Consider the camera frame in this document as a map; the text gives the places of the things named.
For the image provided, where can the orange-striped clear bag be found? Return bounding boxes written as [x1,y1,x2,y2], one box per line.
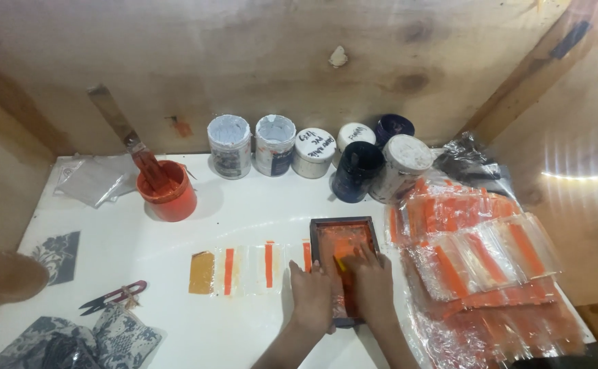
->
[215,247,247,297]
[283,240,313,274]
[247,240,284,296]

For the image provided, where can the person's left hand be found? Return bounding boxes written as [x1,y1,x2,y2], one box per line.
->
[288,259,336,335]

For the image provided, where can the red-handled thread snips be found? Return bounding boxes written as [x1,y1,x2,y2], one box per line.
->
[78,280,148,316]

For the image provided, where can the brown rounded object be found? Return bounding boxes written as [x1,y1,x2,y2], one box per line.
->
[0,249,50,309]

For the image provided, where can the stack of plain clear bags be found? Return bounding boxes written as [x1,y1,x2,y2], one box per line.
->
[52,153,142,209]

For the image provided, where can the open white paint jar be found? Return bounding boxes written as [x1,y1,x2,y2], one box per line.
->
[207,114,252,180]
[255,114,297,178]

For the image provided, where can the dark purple paint jar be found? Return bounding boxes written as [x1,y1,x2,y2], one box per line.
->
[373,113,416,150]

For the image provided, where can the dark blue paint jar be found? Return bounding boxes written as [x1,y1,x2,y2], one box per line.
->
[331,141,385,204]

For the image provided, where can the heap of patterned cloth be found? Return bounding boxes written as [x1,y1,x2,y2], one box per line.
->
[0,304,163,369]

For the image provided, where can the white light strip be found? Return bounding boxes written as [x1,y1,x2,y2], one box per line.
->
[541,168,598,181]

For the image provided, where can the person's right hand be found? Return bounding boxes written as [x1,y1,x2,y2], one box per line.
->
[341,243,395,325]

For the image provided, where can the paint-stained metal spatula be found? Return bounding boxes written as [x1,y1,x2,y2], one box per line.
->
[87,83,172,193]

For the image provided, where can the crumpled clear plastic bag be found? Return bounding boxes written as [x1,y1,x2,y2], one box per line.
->
[431,131,514,194]

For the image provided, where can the pile of orange-striped clear bags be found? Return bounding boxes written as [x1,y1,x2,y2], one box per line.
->
[384,177,589,369]

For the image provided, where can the white lidded jar with writing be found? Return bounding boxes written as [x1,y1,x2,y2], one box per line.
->
[332,122,377,168]
[292,127,337,179]

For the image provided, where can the dark wooden screen printing frame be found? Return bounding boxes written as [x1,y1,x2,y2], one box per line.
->
[309,216,382,329]

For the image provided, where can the stained white lidded jar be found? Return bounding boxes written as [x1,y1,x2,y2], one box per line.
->
[369,134,434,204]

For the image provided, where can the wooden beam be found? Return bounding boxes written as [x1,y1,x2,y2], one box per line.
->
[458,0,598,147]

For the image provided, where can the orange paint jar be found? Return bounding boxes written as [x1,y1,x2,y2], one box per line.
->
[136,160,198,223]

